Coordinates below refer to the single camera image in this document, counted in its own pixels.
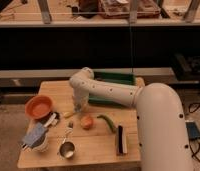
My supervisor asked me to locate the white black handled utensil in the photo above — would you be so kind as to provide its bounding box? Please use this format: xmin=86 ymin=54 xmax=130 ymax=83
xmin=44 ymin=112 xmax=59 ymax=127

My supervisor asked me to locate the orange carrot toy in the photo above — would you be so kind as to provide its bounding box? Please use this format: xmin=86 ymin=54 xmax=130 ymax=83
xmin=80 ymin=115 xmax=94 ymax=130

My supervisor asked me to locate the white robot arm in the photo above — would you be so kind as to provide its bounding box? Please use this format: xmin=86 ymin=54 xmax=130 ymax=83
xmin=69 ymin=67 xmax=194 ymax=171

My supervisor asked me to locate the green plastic tray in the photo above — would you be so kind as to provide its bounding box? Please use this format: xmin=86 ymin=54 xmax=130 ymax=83
xmin=88 ymin=72 xmax=136 ymax=107

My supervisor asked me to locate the blue box on floor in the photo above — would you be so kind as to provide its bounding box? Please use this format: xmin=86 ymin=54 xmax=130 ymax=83
xmin=186 ymin=122 xmax=200 ymax=140

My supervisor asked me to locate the wooden table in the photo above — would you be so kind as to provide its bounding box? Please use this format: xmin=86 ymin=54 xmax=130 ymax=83
xmin=18 ymin=81 xmax=141 ymax=170

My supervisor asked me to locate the orange plastic bowl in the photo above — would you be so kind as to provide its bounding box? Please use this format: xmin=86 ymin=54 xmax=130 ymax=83
xmin=25 ymin=95 xmax=53 ymax=119

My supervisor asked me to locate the small metal cup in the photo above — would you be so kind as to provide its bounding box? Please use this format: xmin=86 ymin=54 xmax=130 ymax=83
xmin=58 ymin=135 xmax=75 ymax=159

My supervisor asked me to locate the black bristle scrub brush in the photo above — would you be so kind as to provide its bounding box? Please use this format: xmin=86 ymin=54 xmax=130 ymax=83
xmin=116 ymin=125 xmax=128 ymax=155

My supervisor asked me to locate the white cup with blue cloth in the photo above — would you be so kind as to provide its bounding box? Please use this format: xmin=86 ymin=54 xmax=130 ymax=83
xmin=22 ymin=123 xmax=48 ymax=152

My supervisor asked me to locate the green pepper toy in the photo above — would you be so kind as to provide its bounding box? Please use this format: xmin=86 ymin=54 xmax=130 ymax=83
xmin=97 ymin=115 xmax=116 ymax=133

